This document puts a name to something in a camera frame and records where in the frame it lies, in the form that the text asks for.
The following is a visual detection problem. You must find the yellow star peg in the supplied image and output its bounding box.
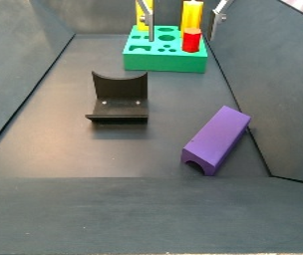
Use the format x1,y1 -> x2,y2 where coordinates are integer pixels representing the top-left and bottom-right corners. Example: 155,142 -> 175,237
180,0 -> 203,33

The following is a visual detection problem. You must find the green foam shape board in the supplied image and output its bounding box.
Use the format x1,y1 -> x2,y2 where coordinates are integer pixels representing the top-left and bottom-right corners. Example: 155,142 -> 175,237
122,26 -> 207,73

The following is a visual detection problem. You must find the red cylinder peg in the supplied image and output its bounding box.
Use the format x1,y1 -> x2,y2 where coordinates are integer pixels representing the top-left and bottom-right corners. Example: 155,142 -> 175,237
181,28 -> 201,53

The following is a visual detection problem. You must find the black L-shaped fixture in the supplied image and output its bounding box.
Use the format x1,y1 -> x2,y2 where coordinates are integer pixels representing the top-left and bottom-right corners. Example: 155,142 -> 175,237
85,72 -> 149,122

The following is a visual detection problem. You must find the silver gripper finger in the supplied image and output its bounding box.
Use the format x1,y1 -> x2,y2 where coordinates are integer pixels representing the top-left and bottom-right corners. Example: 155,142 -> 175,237
139,0 -> 153,42
208,0 -> 234,40

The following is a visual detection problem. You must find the yellow square block peg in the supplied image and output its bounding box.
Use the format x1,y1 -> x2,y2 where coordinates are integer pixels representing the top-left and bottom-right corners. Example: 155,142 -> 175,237
136,0 -> 152,31

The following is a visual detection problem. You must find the purple arch block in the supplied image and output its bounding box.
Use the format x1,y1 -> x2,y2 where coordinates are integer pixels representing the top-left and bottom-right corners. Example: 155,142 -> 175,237
180,106 -> 251,176

